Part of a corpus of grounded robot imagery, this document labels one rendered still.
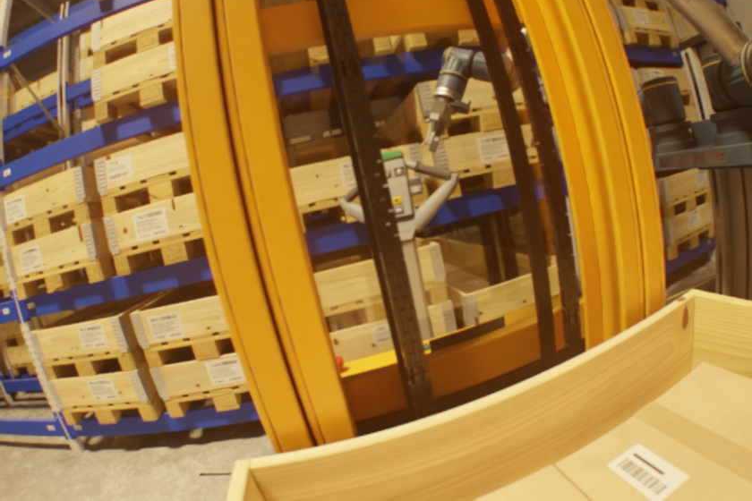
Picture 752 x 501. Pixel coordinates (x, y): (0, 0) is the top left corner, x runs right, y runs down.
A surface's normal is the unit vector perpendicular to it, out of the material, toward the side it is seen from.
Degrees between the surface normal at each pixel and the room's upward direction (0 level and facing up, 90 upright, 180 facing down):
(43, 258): 90
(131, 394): 90
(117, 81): 90
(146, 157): 90
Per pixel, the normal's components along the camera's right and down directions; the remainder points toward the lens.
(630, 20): 0.16, 0.03
